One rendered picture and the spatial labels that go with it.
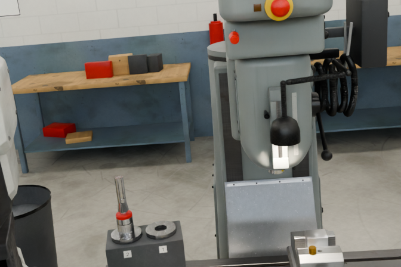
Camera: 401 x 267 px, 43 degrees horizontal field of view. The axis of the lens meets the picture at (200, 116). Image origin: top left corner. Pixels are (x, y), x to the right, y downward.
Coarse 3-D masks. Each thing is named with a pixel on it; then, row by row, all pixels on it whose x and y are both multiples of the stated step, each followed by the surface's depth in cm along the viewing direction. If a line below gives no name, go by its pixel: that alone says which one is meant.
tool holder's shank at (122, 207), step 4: (116, 176) 144; (120, 176) 144; (116, 180) 143; (120, 180) 143; (116, 184) 143; (120, 184) 143; (116, 188) 144; (120, 188) 143; (124, 188) 144; (116, 192) 144; (120, 192) 143; (124, 192) 144; (120, 196) 144; (124, 196) 144; (120, 200) 144; (124, 200) 145; (120, 204) 145; (124, 204) 145; (120, 208) 145; (124, 208) 145; (128, 208) 146; (120, 212) 146; (124, 212) 145
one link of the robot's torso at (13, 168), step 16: (0, 64) 84; (0, 80) 79; (0, 96) 76; (0, 112) 75; (16, 112) 93; (0, 128) 75; (0, 144) 75; (0, 160) 80; (16, 160) 91; (0, 176) 79; (16, 176) 88; (0, 192) 80; (16, 192) 85; (0, 208) 80; (0, 224) 82
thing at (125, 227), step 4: (116, 220) 146; (120, 220) 145; (124, 220) 145; (128, 220) 145; (132, 220) 147; (120, 224) 145; (124, 224) 145; (128, 224) 146; (132, 224) 147; (120, 228) 146; (124, 228) 145; (128, 228) 146; (132, 228) 147; (120, 232) 146; (124, 232) 146; (128, 232) 146; (132, 232) 147; (124, 236) 146
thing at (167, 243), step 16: (160, 224) 151; (176, 224) 153; (112, 240) 146; (128, 240) 144; (144, 240) 146; (160, 240) 145; (176, 240) 144; (112, 256) 143; (128, 256) 144; (144, 256) 144; (160, 256) 145; (176, 256) 146
